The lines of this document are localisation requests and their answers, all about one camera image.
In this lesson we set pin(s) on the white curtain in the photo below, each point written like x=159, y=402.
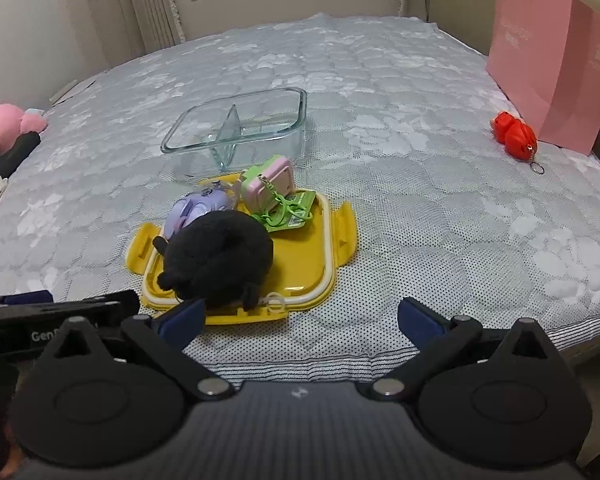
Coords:
x=150, y=5

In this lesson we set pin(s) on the pink plush toy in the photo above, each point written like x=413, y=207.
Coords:
x=0, y=125

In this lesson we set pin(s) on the clear glass container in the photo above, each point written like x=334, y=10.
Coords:
x=280, y=125

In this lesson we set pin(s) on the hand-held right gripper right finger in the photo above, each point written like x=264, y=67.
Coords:
x=420, y=321

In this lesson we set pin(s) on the pink green toy camera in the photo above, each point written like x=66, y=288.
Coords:
x=265, y=185

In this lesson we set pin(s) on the black plush toy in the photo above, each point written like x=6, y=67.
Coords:
x=215, y=255

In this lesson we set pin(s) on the purple toy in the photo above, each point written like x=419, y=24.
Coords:
x=190, y=210

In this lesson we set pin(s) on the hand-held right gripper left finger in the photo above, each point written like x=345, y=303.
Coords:
x=185, y=321

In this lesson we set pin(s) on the pink paper bag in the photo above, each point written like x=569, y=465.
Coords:
x=555, y=60

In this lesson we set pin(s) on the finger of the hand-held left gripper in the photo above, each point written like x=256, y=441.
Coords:
x=27, y=297

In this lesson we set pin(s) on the yellow container lid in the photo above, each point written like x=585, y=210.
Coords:
x=300, y=260

